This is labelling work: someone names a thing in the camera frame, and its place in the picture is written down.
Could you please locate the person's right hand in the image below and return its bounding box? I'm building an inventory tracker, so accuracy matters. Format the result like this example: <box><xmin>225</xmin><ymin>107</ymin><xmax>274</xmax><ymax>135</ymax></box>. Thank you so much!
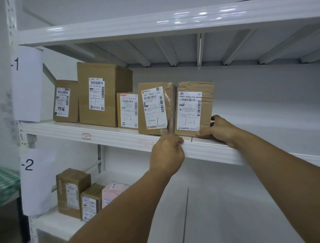
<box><xmin>196</xmin><ymin>114</ymin><xmax>242</xmax><ymax>150</ymax></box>

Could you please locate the person's left hand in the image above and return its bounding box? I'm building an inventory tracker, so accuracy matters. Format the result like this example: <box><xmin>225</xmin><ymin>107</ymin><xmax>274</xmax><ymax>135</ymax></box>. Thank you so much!
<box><xmin>149</xmin><ymin>133</ymin><xmax>185</xmax><ymax>176</ymax></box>

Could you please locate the white metal shelf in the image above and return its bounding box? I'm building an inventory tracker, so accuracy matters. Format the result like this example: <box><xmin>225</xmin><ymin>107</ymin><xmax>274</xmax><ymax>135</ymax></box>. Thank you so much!
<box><xmin>5</xmin><ymin>0</ymin><xmax>320</xmax><ymax>243</ymax></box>

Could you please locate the small parcel yellow tape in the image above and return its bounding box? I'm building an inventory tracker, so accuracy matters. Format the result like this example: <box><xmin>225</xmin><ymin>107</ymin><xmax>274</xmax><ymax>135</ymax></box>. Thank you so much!
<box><xmin>117</xmin><ymin>92</ymin><xmax>139</xmax><ymax>130</ymax></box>

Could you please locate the pink package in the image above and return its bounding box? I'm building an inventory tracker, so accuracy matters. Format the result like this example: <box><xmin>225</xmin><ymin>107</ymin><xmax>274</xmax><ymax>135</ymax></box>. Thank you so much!
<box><xmin>102</xmin><ymin>181</ymin><xmax>130</xmax><ymax>210</ymax></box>

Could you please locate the brown box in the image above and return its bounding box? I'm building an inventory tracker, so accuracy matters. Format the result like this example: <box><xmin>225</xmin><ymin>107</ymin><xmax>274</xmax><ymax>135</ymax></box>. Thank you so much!
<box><xmin>56</xmin><ymin>168</ymin><xmax>92</xmax><ymax>220</ymax></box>

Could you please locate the brown parcel marked 7936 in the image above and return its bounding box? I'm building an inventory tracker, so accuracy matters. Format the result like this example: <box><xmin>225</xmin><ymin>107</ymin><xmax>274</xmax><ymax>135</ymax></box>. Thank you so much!
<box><xmin>53</xmin><ymin>79</ymin><xmax>79</xmax><ymax>123</ymax></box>

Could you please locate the person's right forearm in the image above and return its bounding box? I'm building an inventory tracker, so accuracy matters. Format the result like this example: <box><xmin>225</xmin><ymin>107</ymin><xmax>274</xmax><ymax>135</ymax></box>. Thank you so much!
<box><xmin>232</xmin><ymin>133</ymin><xmax>320</xmax><ymax>243</ymax></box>

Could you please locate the person's left forearm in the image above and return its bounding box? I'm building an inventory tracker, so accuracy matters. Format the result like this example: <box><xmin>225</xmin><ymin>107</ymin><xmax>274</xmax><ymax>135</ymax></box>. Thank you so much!
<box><xmin>69</xmin><ymin>170</ymin><xmax>173</xmax><ymax>243</ymax></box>

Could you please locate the white paper shelf label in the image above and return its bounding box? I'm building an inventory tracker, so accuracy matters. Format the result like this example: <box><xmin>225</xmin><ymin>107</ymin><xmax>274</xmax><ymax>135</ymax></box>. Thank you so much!
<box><xmin>11</xmin><ymin>46</ymin><xmax>43</xmax><ymax>123</ymax></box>
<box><xmin>20</xmin><ymin>148</ymin><xmax>57</xmax><ymax>216</ymax></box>

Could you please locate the green checked tablecloth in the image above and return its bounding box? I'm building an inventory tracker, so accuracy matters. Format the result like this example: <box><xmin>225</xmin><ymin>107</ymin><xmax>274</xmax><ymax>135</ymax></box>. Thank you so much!
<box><xmin>0</xmin><ymin>168</ymin><xmax>21</xmax><ymax>206</ymax></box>

